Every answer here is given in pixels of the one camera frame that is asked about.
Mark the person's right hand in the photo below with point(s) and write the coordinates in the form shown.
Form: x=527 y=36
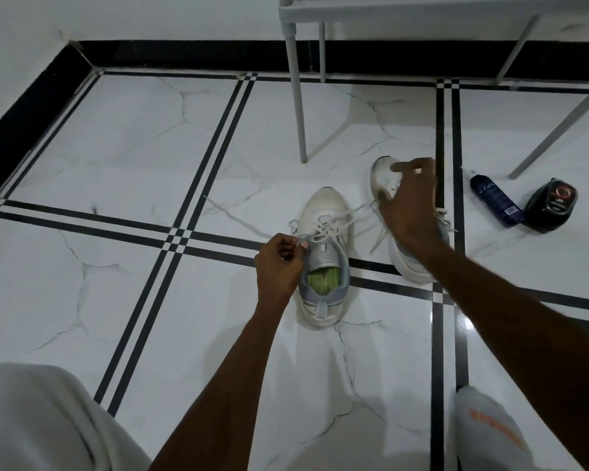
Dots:
x=412 y=215

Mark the grey metal shelf rack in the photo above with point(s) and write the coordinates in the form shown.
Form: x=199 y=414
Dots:
x=299 y=93

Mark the person's left forearm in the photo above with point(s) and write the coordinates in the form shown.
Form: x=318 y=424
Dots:
x=230 y=402

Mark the black shoe polish container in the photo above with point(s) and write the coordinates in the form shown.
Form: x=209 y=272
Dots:
x=549 y=205

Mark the white shorts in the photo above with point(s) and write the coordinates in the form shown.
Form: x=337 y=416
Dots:
x=44 y=421

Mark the white sock with orange print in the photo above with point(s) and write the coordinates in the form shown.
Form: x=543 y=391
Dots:
x=491 y=431

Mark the person's left hand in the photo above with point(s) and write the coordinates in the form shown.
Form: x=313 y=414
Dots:
x=277 y=274

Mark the dark blue spray bottle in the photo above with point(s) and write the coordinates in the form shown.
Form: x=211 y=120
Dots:
x=498 y=203

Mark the person's right forearm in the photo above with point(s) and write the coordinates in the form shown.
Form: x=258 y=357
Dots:
x=530 y=348

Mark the white sneaker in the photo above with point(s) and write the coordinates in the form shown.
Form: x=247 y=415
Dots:
x=380 y=174
x=324 y=313

